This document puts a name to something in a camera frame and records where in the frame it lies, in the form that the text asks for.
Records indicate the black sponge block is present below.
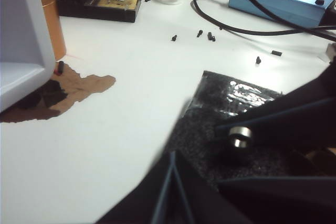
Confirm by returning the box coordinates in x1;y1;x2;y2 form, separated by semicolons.
167;70;325;193

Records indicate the small black cylinder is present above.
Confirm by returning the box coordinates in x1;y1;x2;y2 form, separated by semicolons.
54;60;65;76

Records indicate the yellow cleaning sponge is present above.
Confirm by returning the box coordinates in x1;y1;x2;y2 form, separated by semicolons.
97;0;139;10

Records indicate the copper coloured metal cylinder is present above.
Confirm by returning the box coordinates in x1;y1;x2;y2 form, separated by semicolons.
36;0;67;61

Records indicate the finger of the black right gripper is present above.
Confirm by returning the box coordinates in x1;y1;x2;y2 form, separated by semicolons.
215;62;336;153
217;174;336;224

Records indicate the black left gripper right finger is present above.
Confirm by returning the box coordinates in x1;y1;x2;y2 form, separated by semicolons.
173;151;247;224

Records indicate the black soldering iron cable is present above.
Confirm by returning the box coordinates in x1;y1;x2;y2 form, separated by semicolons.
193;0;336;42

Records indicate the white water dispenser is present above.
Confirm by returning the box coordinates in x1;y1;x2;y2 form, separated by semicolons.
0;0;57;113

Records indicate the blue metal box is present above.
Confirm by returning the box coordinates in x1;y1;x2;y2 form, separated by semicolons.
227;0;333;29

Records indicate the brown paper scrap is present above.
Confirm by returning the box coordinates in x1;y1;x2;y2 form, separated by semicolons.
0;63;117;123

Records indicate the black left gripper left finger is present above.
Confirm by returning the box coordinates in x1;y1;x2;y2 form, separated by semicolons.
96;151;176;224

